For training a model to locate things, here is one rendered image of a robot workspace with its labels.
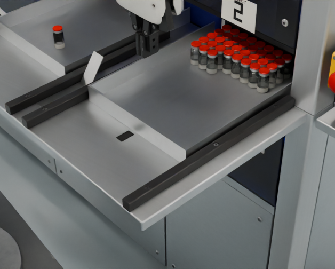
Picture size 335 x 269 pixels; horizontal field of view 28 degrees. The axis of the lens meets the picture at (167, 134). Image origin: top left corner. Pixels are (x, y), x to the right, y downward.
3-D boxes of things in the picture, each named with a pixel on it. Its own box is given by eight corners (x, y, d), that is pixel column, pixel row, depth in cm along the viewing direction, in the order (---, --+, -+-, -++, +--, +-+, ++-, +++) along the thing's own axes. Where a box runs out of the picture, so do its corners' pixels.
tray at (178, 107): (213, 35, 145) (213, 21, 143) (310, 84, 130) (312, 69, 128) (89, 100, 127) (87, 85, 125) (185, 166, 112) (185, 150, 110)
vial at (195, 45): (196, 58, 137) (196, 39, 134) (203, 62, 136) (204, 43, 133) (188, 62, 136) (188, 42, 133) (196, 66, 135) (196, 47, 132)
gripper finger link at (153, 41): (169, 18, 96) (169, 57, 101) (154, 10, 98) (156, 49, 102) (152, 26, 95) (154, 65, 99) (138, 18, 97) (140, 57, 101)
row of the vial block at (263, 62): (210, 50, 140) (211, 31, 137) (278, 85, 130) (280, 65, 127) (203, 54, 139) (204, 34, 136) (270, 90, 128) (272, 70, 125)
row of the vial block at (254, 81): (203, 54, 139) (204, 34, 136) (270, 90, 128) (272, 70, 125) (196, 58, 137) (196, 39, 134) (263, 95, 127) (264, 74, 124)
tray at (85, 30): (116, -17, 164) (116, -30, 162) (190, 21, 149) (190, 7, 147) (-4, 32, 147) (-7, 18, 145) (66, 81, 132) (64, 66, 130)
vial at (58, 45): (61, 42, 143) (58, 25, 140) (67, 46, 141) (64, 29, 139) (52, 46, 142) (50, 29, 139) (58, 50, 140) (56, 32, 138)
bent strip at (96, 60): (96, 75, 133) (94, 50, 130) (106, 81, 132) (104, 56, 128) (37, 104, 126) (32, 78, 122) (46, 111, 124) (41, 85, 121)
